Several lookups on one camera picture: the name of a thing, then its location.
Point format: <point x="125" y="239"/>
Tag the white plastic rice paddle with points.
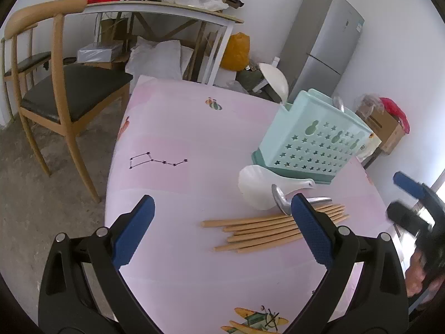
<point x="276" y="80"/>

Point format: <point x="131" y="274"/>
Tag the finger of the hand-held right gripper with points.
<point x="406" y="182"/>
<point x="406" y="217"/>

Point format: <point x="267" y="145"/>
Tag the bundle of wooden chopsticks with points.
<point x="257" y="231"/>

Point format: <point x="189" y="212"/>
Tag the white narrow carton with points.
<point x="276" y="62"/>

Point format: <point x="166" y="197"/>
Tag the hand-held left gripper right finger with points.
<point x="313" y="229"/>

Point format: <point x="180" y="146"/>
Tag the wooden chair with dark seat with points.
<point x="73" y="87"/>
<point x="33" y="61"/>

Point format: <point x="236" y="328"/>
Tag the silver wrapped package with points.
<point x="100" y="52"/>

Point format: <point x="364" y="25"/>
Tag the person's right hand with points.
<point x="415" y="278"/>

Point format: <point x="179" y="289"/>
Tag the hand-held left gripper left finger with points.
<point x="134" y="229"/>

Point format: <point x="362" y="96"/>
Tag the white woven sack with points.
<point x="156" y="55"/>

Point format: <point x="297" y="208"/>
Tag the white desk with wooden top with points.
<point x="173" y="10"/>

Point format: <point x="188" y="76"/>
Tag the clear plastic wrap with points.
<point x="366" y="102"/>

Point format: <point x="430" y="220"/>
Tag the mint green utensil holder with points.
<point x="313" y="146"/>

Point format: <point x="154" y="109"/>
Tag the brown cardboard box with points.
<point x="382" y="125"/>

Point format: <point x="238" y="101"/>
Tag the clear plastic bag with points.
<point x="201" y="0"/>

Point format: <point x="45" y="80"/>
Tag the white box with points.
<point x="226" y="76"/>

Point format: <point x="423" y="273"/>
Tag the grey refrigerator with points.
<point x="323" y="41"/>

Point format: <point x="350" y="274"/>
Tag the olive green bag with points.
<point x="252" y="78"/>

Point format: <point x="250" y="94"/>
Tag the white and yellow rice bag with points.
<point x="369" y="148"/>

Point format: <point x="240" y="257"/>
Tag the yellow plastic bag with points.
<point x="236" y="50"/>

